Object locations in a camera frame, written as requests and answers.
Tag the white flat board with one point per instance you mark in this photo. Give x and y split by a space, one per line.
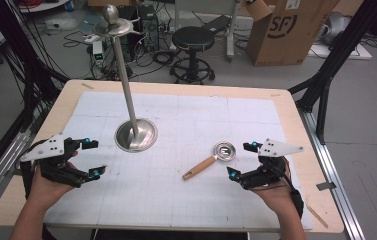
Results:
359 52

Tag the white round table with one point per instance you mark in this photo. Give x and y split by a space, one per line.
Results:
42 5

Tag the black computer tower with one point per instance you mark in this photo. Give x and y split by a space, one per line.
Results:
149 30

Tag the white grid mat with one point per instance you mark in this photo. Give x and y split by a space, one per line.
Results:
176 200

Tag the silver metal pole stand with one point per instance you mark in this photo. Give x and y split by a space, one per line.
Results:
126 87

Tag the person's right hand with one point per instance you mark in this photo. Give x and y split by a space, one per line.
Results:
276 198

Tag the black round stool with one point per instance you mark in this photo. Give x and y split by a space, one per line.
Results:
192 39

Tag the grey tape piece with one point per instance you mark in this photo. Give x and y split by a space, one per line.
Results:
326 186

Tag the white power unit green display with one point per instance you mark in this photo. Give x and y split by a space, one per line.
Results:
98 53

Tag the white metal stand leg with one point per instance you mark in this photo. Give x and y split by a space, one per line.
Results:
232 33

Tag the person's left hand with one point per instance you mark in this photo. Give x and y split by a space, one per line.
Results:
44 193

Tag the brown cardboard box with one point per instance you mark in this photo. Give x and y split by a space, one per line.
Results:
286 43

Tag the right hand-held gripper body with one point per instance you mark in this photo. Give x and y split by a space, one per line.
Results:
269 166

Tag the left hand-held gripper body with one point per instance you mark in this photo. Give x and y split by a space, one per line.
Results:
47 148

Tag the grey bag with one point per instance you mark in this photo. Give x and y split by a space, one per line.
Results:
337 25

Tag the black frame strut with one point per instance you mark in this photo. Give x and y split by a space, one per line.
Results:
12 36
339 50

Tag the thin wooden stick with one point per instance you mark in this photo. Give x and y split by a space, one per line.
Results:
316 216

